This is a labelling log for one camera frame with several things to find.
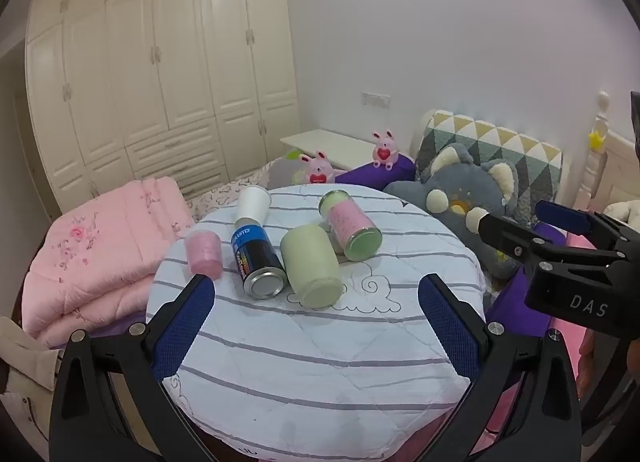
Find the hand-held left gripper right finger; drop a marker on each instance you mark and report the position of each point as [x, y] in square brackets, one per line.
[450, 332]

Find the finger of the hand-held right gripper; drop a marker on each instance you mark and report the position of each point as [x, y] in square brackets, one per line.
[505, 234]
[565, 217]

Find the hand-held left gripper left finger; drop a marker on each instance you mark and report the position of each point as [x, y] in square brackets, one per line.
[184, 329]

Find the pale green cup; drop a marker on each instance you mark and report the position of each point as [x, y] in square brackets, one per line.
[310, 267]

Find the small pink cup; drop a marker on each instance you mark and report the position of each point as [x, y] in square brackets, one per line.
[202, 254]

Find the grey bear plush toy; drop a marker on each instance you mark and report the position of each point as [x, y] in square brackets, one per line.
[470, 187]

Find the cream plush toy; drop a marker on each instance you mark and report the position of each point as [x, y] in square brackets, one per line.
[625, 214]

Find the purple cloth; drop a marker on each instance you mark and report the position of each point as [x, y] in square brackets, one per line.
[510, 297]

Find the white wooden headboard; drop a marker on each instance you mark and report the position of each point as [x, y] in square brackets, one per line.
[615, 166]

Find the yellow star ornament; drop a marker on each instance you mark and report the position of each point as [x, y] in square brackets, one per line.
[596, 139]

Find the triangle patterned cushion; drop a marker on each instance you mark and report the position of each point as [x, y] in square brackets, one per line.
[520, 141]

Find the blue spray can white cap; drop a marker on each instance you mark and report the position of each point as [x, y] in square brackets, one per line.
[252, 247]

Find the folded pink quilt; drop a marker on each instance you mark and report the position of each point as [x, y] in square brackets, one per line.
[100, 252]

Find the white striped quilted cloth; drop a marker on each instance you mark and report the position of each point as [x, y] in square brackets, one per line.
[310, 357]

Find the pink bunny plush toy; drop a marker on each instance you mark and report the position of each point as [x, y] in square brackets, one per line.
[384, 151]
[316, 170]

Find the purple pillow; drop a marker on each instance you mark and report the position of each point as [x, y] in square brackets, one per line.
[365, 176]

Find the beige cloth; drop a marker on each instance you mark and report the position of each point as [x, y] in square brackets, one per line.
[25, 372]

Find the white bedside table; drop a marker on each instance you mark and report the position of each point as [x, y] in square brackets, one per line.
[325, 144]

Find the cream wardrobe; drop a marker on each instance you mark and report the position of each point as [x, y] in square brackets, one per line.
[175, 66]

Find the white wall socket panel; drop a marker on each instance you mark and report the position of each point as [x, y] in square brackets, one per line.
[376, 98]

